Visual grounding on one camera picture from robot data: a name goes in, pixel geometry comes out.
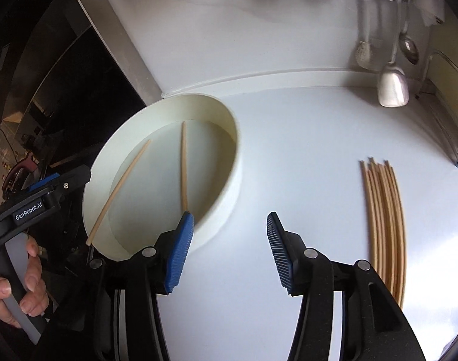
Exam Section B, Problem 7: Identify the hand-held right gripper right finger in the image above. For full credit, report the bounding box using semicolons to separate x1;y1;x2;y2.
267;212;427;361

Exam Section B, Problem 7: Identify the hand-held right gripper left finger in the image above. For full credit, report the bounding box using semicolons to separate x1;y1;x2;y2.
35;212;195;361

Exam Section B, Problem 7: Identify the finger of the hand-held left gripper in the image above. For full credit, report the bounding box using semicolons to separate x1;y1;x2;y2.
50;165;93;201

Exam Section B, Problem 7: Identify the single wooden chopstick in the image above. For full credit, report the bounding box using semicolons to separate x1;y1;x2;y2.
85;139;152;247
180;121;190;213

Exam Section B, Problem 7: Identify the white round bowl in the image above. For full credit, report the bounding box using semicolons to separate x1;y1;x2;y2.
82;94;241;262

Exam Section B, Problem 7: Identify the bundle of wooden chopsticks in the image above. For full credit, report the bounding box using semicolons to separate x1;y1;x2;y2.
360;157;407;309

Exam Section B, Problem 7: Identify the person's left hand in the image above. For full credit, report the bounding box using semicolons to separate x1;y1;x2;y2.
0;235;49;328

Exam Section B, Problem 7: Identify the black cooktop with steel trim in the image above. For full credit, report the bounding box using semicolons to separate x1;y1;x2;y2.
0;0;165;211

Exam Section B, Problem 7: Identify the metal spatula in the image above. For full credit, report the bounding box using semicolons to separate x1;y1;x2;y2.
377;0;412;108

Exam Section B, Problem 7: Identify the white dish brush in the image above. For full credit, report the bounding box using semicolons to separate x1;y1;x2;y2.
354;0;376;70

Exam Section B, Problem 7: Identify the beige cutting board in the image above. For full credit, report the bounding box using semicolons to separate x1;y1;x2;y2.
432;23;458;151

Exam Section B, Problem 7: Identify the metal spoon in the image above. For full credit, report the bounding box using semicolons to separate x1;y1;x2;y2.
398;0;420;64

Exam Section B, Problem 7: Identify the metal wire rack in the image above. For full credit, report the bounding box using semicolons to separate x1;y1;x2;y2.
415;51;458;167

